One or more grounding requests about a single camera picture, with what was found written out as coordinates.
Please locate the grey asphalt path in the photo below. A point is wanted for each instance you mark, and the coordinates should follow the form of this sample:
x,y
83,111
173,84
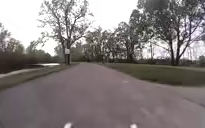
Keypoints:
x,y
93,96

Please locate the pale sign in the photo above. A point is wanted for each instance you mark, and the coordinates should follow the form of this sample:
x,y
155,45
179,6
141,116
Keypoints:
x,y
67,51

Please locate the large bare tree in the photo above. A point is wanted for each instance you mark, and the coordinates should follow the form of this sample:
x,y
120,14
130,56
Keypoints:
x,y
67,30

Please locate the pale water surface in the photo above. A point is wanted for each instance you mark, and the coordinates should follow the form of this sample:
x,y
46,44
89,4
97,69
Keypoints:
x,y
48,64

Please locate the green grass field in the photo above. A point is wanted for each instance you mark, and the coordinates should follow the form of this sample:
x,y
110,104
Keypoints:
x,y
160,73

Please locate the robot's own part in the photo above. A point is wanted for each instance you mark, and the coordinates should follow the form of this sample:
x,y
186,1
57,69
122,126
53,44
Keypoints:
x,y
133,126
67,125

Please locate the row of tall trees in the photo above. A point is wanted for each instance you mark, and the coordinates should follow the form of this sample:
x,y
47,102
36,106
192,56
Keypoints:
x,y
170,36

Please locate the grass verge strip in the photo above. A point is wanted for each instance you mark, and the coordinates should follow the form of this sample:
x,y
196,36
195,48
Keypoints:
x,y
23,78

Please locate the dark wood of trees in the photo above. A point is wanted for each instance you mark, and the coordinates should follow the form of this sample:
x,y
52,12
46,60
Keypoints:
x,y
6,60

